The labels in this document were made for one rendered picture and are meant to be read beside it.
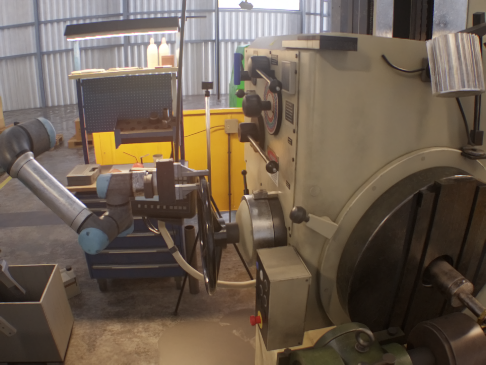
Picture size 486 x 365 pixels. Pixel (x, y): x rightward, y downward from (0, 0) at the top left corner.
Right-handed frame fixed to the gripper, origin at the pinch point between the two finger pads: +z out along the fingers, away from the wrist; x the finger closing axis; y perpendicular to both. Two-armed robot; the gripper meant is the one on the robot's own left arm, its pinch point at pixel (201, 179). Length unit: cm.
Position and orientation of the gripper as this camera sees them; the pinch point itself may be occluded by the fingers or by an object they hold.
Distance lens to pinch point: 110.3
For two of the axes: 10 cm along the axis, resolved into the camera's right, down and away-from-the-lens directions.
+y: -1.8, -2.1, 9.6
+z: 9.8, -0.7, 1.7
